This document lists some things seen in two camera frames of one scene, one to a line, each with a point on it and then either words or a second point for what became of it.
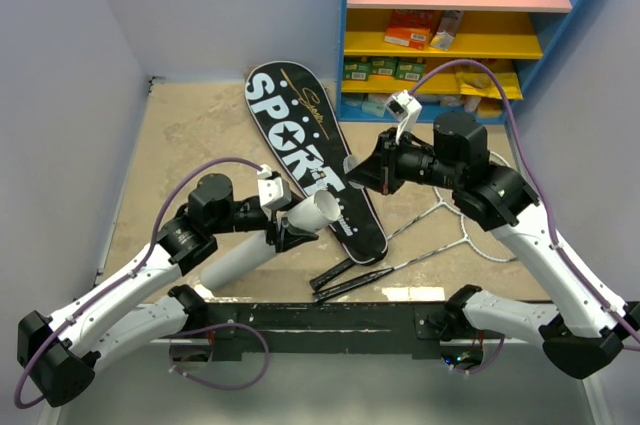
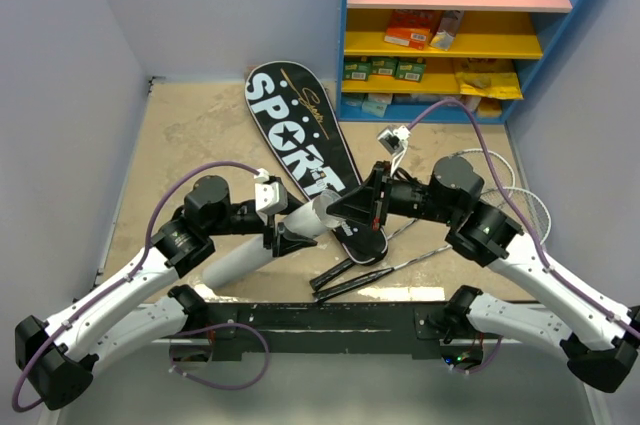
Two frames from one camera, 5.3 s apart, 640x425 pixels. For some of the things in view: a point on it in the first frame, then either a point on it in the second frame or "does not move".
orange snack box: (409, 27) does not move
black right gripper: (381, 170) to (364, 203)
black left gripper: (287, 237) does not move
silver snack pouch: (444, 38) does not move
